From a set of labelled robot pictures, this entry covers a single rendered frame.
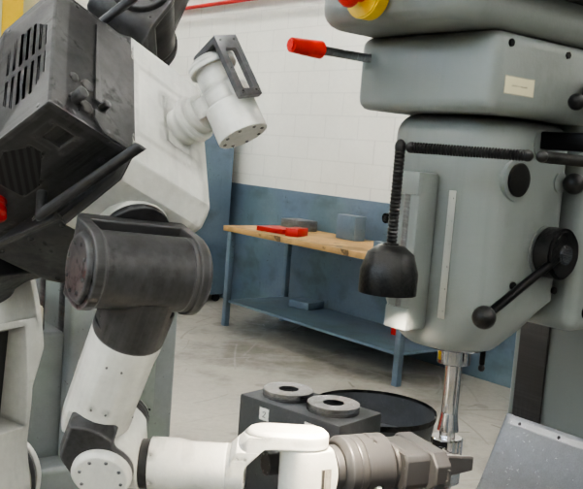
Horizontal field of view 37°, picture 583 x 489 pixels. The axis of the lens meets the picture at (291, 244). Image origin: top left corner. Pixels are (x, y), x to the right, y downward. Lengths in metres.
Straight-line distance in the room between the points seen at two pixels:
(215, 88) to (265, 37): 7.57
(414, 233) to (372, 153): 6.24
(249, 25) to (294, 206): 1.94
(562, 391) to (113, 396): 0.85
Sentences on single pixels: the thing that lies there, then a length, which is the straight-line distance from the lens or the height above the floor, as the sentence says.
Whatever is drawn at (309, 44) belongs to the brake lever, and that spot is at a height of 1.70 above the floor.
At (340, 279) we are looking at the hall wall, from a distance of 7.64.
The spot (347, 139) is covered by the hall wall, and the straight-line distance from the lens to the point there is 7.62.
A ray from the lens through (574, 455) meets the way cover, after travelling 1.62.
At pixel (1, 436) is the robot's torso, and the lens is 1.40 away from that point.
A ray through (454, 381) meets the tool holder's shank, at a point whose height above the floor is 1.25.
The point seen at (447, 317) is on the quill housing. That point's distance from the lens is 1.17.
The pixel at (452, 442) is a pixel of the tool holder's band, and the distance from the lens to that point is 1.30.
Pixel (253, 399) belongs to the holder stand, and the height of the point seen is 1.14.
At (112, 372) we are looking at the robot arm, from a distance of 1.08.
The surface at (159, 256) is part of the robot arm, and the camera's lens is 1.00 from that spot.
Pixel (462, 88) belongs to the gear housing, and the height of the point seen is 1.66.
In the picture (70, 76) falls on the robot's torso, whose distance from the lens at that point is 1.05.
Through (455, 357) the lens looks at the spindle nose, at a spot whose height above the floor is 1.29.
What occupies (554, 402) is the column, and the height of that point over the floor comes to 1.16.
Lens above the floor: 1.56
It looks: 6 degrees down
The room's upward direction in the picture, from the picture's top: 4 degrees clockwise
